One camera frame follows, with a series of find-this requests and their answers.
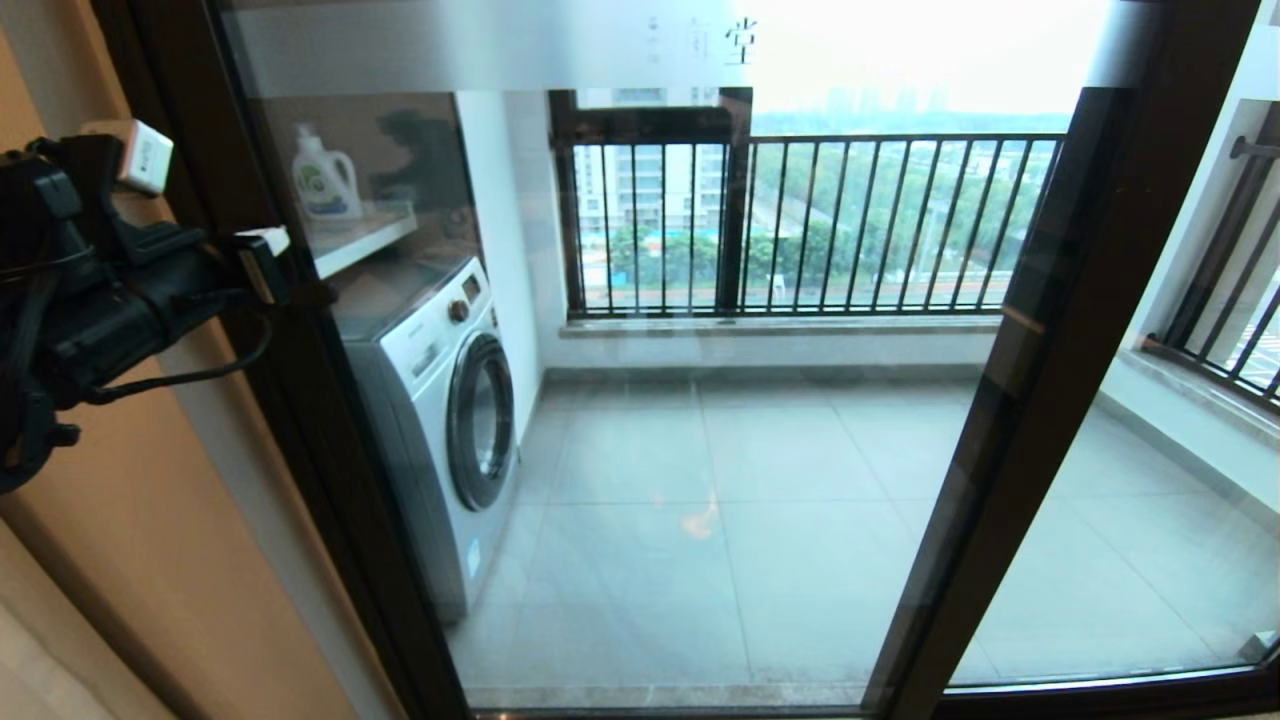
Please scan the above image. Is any white detergent bottle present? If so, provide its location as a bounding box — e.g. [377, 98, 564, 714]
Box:
[290, 125, 363, 223]

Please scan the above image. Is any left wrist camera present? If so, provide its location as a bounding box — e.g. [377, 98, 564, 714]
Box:
[85, 120, 175, 197]

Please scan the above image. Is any thin black camera cable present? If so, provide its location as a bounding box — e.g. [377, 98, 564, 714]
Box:
[85, 310, 276, 406]

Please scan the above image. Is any white front-load washing machine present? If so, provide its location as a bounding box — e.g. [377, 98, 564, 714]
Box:
[325, 255, 521, 623]

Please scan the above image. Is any white cabinet shelf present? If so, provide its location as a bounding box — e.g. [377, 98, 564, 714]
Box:
[300, 203, 419, 281]

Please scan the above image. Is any dark-framed glass sliding door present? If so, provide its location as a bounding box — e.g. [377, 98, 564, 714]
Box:
[95, 0, 1263, 720]

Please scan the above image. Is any dark casement window frame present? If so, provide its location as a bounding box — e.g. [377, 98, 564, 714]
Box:
[548, 88, 754, 321]

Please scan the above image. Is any stone window sill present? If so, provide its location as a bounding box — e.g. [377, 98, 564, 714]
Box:
[558, 313, 1003, 341]
[1115, 345, 1280, 451]

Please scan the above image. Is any dark outer door frame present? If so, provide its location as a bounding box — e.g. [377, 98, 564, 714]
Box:
[90, 0, 1280, 720]

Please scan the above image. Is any black metal balcony railing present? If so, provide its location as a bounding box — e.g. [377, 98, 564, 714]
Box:
[555, 130, 1066, 319]
[1145, 135, 1280, 406]

